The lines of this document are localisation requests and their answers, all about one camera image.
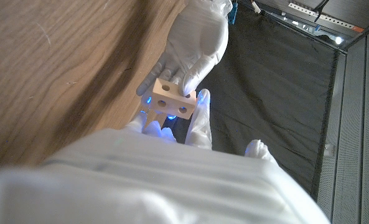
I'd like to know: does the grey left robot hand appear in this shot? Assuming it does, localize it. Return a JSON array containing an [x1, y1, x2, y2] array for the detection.
[[136, 0, 234, 108]]

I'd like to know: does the white perforated metal strip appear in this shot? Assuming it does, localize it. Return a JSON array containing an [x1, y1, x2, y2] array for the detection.
[[288, 2, 365, 34]]

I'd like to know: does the black backdrop curtain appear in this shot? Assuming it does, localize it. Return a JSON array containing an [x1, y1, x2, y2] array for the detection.
[[162, 0, 340, 194]]

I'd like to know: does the small wooden block with holes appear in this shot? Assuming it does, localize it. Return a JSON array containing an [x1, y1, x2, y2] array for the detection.
[[148, 77, 197, 121]]

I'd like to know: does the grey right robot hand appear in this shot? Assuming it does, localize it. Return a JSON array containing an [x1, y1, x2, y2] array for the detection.
[[0, 88, 331, 224]]

